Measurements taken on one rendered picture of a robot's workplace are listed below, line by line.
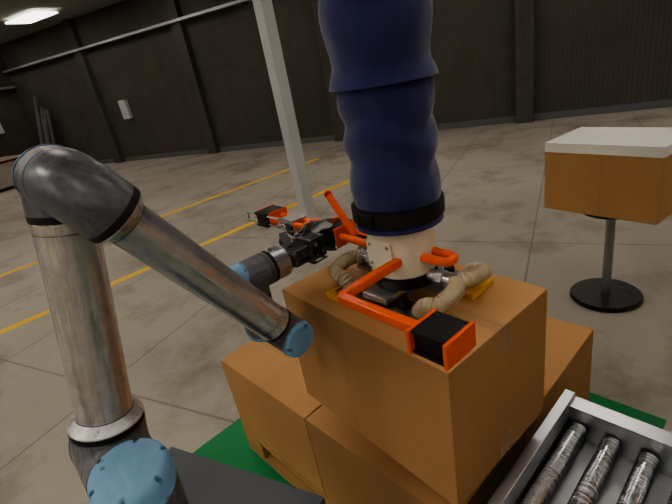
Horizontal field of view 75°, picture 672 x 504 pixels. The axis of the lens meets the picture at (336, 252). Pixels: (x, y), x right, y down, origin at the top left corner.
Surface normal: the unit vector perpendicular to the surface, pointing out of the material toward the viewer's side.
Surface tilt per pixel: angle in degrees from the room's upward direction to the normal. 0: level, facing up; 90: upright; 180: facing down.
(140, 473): 7
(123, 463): 7
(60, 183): 59
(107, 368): 95
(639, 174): 90
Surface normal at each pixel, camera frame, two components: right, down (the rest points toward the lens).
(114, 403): 0.83, 0.16
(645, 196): -0.80, 0.36
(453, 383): 0.64, 0.22
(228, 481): -0.18, -0.90
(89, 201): 0.32, 0.02
